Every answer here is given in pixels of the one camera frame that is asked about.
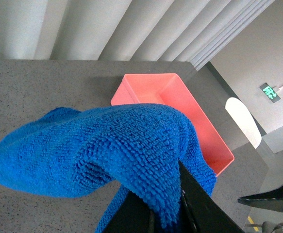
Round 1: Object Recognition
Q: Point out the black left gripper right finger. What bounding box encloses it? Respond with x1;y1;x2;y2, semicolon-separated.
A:
179;162;243;233

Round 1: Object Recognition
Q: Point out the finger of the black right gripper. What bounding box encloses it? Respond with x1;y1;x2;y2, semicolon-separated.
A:
238;186;283;212

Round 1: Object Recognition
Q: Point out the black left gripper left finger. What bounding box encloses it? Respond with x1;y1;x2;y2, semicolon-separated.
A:
104;191;156;233

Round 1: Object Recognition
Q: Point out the blue microfiber cloth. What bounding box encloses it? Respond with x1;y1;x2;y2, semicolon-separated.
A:
0;104;216;233

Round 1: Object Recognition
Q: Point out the green exit sign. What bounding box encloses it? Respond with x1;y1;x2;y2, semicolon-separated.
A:
260;83;281;103

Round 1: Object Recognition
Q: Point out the pink plastic bin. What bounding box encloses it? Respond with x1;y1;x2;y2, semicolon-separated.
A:
110;73;235;177

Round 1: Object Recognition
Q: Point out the white pleated curtain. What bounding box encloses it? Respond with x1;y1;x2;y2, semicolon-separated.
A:
0;0;271;69

